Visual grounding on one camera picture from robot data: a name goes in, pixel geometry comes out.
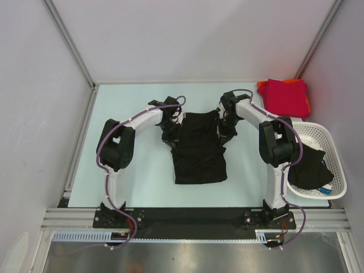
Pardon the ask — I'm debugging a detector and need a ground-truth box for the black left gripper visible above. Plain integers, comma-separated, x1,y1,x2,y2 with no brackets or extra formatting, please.
158,119,183,151

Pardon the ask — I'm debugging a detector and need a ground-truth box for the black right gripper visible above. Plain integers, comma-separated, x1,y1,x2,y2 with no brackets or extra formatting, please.
216,114,242,147

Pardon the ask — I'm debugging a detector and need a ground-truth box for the black t shirt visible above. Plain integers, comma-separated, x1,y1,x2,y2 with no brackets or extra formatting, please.
288,144,334,190
171,110,228,185

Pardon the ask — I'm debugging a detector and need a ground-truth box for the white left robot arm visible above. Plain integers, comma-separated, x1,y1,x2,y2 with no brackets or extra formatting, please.
96,96,187,230

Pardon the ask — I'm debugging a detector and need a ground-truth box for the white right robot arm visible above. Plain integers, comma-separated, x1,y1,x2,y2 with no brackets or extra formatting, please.
217,89,303,228

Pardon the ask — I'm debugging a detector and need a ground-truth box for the folded red t shirt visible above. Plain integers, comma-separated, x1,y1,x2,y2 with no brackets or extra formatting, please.
257,78,310,120

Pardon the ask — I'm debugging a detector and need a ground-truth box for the white plastic laundry basket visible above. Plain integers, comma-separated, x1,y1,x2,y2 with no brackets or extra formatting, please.
288,121,348,200

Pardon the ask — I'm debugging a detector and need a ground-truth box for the black t shirt in basket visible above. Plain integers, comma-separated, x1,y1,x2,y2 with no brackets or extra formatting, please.
288,144,334,190

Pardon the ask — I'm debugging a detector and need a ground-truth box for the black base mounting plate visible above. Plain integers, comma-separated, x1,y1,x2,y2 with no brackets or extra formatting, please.
93,206,296,240

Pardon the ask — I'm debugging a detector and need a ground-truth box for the blue white garment in basket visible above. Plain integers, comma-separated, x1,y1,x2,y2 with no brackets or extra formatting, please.
318,160,334,195

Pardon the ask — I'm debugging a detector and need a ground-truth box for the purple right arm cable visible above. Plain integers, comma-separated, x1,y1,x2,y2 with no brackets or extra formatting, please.
230,88,307,251

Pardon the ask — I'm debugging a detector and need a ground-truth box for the white slotted cable duct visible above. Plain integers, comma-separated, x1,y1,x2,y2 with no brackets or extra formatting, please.
52,231,130,243

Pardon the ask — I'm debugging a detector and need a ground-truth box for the left aluminium corner post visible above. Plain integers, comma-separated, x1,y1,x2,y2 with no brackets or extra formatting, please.
42,0,95,89

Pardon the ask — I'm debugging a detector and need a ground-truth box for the aluminium corner post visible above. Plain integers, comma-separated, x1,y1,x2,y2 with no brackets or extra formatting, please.
42,0,95,89
295,0,346,78

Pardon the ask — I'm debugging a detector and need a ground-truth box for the right aluminium corner post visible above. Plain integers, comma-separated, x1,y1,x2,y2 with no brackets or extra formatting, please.
295,0,346,78

